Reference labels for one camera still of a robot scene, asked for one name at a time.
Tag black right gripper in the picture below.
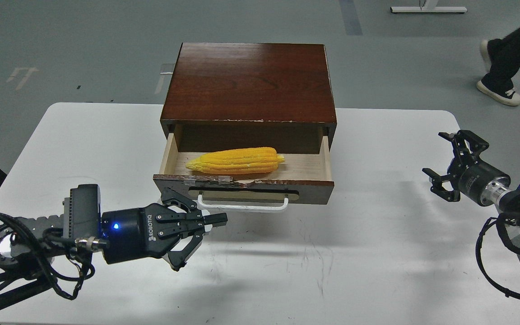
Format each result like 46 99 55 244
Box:
422 130 511 206

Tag yellow corn cob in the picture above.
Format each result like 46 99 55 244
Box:
185 147 285 175

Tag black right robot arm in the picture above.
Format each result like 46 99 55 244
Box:
422 130 520 300

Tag dark wooden cabinet box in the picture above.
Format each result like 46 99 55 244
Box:
160 42 338 146

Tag wooden drawer with white handle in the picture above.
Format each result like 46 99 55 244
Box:
153 123 334 205

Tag black left camera box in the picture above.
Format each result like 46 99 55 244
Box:
62 184 101 239

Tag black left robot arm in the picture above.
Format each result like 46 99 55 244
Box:
0 184 228 310

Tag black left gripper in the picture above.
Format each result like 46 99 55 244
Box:
101 188 228 272

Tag walking person legs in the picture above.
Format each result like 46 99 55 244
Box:
476 27 520 107

